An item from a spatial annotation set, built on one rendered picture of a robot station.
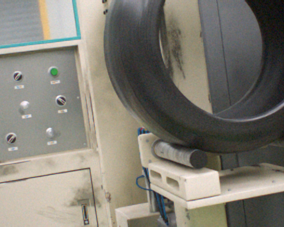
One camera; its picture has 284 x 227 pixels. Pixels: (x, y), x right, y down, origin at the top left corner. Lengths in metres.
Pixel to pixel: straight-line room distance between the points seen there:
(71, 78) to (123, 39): 0.66
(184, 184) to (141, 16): 0.41
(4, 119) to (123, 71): 0.70
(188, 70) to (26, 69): 0.56
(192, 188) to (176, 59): 0.50
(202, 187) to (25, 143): 0.79
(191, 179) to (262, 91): 0.46
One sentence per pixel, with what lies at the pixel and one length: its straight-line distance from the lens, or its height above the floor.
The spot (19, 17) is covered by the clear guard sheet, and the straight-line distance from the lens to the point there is 2.09.
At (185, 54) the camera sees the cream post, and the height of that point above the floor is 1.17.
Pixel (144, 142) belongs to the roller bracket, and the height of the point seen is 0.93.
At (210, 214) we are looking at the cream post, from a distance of 1.92.
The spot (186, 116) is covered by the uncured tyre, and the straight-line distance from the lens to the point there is 1.47.
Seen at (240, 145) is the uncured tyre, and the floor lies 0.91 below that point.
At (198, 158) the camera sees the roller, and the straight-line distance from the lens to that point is 1.49.
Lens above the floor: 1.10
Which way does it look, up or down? 3 degrees down
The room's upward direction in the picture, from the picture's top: 8 degrees counter-clockwise
